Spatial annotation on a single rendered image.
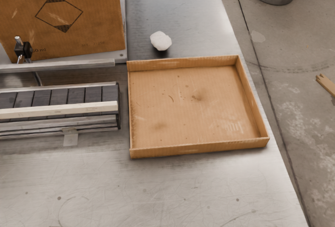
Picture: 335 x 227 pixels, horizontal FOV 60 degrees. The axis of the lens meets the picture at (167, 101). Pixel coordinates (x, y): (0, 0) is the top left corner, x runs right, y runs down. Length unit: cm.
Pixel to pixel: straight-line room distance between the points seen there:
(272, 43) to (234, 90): 155
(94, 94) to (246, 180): 38
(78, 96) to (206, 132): 31
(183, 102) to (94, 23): 29
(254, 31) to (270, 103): 68
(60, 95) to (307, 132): 145
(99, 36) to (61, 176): 36
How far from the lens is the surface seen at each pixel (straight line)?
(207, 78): 78
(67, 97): 70
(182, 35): 91
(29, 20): 77
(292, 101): 196
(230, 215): 61
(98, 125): 67
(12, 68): 69
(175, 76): 78
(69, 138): 69
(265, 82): 200
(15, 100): 75
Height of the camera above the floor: 141
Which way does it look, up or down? 52 degrees down
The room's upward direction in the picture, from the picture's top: 2 degrees clockwise
